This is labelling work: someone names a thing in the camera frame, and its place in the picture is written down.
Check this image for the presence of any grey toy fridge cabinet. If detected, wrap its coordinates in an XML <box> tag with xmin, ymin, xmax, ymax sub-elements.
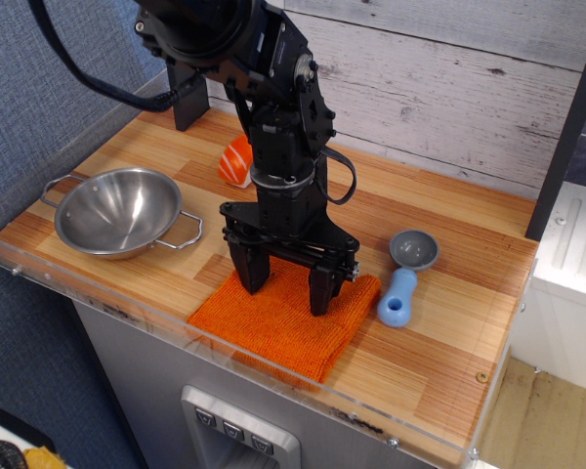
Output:
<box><xmin>70</xmin><ymin>300</ymin><xmax>450</xmax><ymax>469</ymax></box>

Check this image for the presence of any clear acrylic table guard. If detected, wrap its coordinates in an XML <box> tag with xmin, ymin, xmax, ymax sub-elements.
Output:
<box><xmin>0</xmin><ymin>233</ymin><xmax>535</xmax><ymax>468</ymax></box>

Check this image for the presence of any silver dispenser button panel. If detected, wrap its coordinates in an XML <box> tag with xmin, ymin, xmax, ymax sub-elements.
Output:
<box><xmin>181</xmin><ymin>385</ymin><xmax>302</xmax><ymax>468</ymax></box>

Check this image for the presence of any blue grey toy spoon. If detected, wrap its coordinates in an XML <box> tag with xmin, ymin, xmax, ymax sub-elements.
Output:
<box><xmin>377</xmin><ymin>230</ymin><xmax>440</xmax><ymax>327</ymax></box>

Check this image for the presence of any black upright post right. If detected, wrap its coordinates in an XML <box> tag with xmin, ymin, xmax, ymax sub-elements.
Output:
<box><xmin>524</xmin><ymin>63</ymin><xmax>586</xmax><ymax>241</ymax></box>

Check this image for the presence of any stainless steel bowl with handles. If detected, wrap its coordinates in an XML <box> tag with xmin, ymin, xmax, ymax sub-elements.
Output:
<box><xmin>40</xmin><ymin>167</ymin><xmax>203</xmax><ymax>259</ymax></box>

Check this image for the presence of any black upright post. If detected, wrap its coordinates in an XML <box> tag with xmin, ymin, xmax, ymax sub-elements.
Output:
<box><xmin>167</xmin><ymin>64</ymin><xmax>210</xmax><ymax>132</ymax></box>
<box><xmin>524</xmin><ymin>63</ymin><xmax>586</xmax><ymax>241</ymax></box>

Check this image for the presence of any orange knitted towel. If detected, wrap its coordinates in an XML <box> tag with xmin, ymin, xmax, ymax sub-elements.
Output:
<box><xmin>188</xmin><ymin>258</ymin><xmax>381</xmax><ymax>383</ymax></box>

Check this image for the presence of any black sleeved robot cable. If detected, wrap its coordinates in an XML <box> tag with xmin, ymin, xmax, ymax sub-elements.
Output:
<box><xmin>26</xmin><ymin>0</ymin><xmax>201</xmax><ymax>112</ymax></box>

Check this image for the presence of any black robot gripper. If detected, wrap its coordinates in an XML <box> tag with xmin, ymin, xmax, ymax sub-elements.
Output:
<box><xmin>220</xmin><ymin>170</ymin><xmax>360</xmax><ymax>317</ymax></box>

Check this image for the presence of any black upright post left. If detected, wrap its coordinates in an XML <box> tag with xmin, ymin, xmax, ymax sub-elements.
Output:
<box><xmin>167</xmin><ymin>64</ymin><xmax>210</xmax><ymax>132</ymax></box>

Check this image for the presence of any white plastic side unit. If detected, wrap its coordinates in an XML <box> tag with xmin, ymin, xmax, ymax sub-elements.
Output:
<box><xmin>510</xmin><ymin>183</ymin><xmax>586</xmax><ymax>388</ymax></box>

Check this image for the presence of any yellow object bottom left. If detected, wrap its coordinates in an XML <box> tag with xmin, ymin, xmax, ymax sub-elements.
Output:
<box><xmin>23</xmin><ymin>447</ymin><xmax>68</xmax><ymax>469</ymax></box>

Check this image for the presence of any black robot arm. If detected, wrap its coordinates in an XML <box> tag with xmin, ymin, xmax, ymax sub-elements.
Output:
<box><xmin>139</xmin><ymin>1</ymin><xmax>359</xmax><ymax>316</ymax></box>

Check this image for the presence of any toy salmon sushi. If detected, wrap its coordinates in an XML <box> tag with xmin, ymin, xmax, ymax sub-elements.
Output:
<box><xmin>218</xmin><ymin>135</ymin><xmax>253</xmax><ymax>189</ymax></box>

